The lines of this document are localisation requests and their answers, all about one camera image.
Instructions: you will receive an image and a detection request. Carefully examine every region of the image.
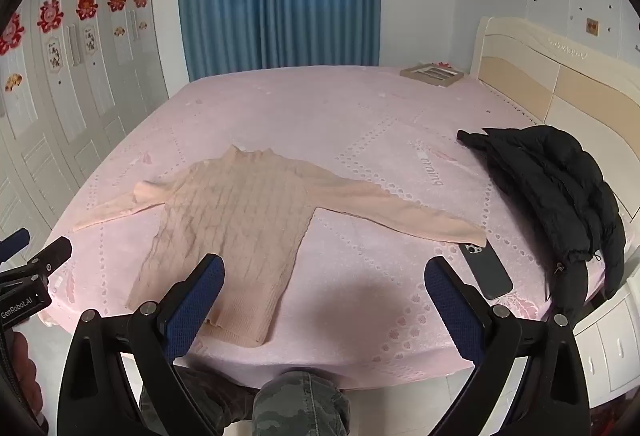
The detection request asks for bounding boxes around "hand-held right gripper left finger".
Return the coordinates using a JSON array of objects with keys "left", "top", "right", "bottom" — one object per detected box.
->
[{"left": 57, "top": 253, "right": 226, "bottom": 436}]

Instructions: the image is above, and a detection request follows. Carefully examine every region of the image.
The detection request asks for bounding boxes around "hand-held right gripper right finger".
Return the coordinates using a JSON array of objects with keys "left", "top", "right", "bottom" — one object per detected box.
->
[{"left": 424, "top": 256, "right": 591, "bottom": 436}]

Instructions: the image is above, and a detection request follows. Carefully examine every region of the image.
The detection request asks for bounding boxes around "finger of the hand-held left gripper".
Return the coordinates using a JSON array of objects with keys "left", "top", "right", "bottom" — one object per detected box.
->
[
  {"left": 25, "top": 236, "right": 73, "bottom": 275},
  {"left": 0, "top": 228, "right": 31, "bottom": 263}
]

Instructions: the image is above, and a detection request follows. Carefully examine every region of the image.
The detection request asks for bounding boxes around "beige knit sweater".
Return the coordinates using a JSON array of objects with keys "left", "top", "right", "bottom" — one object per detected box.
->
[{"left": 72, "top": 145, "right": 488, "bottom": 347}]

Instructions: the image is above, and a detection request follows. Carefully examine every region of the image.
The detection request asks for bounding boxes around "person's left hand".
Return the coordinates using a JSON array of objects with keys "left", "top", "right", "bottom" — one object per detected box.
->
[{"left": 7, "top": 331, "right": 43, "bottom": 422}]

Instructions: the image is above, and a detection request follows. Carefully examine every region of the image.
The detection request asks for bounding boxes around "dark smartphone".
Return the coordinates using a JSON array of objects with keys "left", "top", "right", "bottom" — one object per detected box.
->
[{"left": 459, "top": 240, "right": 514, "bottom": 301}]

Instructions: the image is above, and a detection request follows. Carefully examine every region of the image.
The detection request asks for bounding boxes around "person's camouflage trouser leg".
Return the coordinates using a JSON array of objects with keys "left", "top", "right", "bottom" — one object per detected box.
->
[{"left": 139, "top": 366, "right": 352, "bottom": 436}]

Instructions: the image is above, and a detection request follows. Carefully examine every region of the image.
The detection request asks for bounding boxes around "white wardrobe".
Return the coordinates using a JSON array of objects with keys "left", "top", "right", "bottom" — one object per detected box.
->
[{"left": 0, "top": 0, "right": 171, "bottom": 267}]

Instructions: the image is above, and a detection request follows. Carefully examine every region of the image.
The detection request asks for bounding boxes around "white bedside cabinet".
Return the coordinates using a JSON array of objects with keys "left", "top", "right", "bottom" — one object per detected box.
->
[{"left": 572, "top": 283, "right": 640, "bottom": 417}]

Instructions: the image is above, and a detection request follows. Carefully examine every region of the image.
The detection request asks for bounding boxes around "black puffer jacket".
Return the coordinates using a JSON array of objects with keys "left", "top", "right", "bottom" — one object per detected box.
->
[{"left": 456, "top": 125, "right": 627, "bottom": 314}]

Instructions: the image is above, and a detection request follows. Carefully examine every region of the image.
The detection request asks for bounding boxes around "bed with pink sheet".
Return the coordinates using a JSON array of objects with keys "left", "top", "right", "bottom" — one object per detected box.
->
[{"left": 42, "top": 63, "right": 576, "bottom": 377}]

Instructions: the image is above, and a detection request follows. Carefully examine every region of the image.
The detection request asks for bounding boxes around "flat box on bed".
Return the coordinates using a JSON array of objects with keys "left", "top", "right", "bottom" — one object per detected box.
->
[{"left": 400, "top": 60, "right": 466, "bottom": 89}]

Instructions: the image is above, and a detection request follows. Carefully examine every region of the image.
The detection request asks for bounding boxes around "cream bed headboard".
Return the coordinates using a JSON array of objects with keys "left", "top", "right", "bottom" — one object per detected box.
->
[{"left": 470, "top": 16, "right": 640, "bottom": 237}]

